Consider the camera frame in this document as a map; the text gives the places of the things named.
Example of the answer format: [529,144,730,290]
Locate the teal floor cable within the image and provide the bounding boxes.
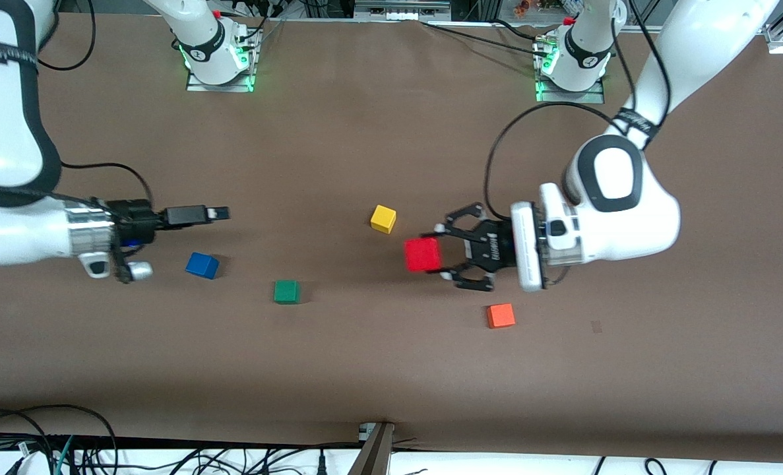
[52,435,75,475]

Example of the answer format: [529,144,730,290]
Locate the orange wooden block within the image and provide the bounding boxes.
[487,303,517,329]

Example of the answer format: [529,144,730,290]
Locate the yellow wooden block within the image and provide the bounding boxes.
[370,205,397,234]

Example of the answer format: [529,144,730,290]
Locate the red wooden block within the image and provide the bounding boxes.
[404,237,444,273]

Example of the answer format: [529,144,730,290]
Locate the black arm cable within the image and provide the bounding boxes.
[35,0,157,213]
[484,0,670,225]

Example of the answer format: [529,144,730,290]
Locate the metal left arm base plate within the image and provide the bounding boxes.
[534,38,607,105]

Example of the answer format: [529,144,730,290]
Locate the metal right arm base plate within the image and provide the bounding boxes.
[185,30,258,94]

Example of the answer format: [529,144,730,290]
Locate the black looped floor cable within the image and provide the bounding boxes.
[0,404,120,475]

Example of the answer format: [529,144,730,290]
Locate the blue wooden block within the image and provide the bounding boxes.
[185,252,220,280]

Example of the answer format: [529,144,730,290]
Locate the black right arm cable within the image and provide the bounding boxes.
[35,0,157,213]

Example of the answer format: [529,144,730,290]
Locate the black base power cable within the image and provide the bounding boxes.
[423,18,553,56]

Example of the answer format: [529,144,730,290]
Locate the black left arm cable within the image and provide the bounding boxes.
[484,0,670,225]

